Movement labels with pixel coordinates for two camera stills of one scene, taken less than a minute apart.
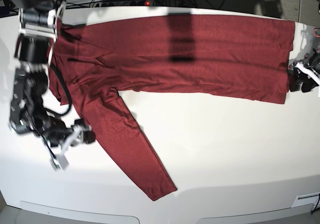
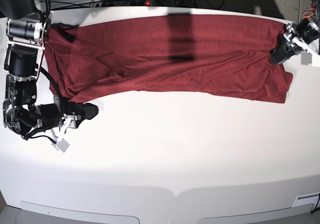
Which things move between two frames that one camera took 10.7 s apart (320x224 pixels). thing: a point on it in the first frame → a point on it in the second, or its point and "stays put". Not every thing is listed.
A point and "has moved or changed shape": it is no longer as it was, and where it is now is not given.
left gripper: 65,136 → 67,120
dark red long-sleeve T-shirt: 93,59 has moved or changed shape
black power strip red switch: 139,3 stays put
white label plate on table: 313,198 stays put
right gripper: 309,78 → 295,44
